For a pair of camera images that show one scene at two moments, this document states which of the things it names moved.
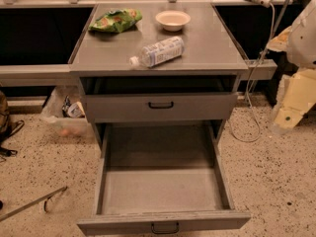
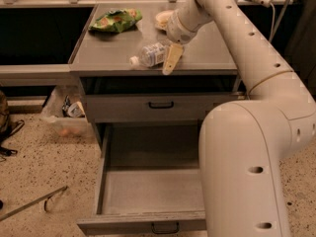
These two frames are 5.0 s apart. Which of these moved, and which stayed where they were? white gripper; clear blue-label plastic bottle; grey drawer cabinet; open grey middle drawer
Moved: white gripper
Stayed: grey drawer cabinet; clear blue-label plastic bottle; open grey middle drawer
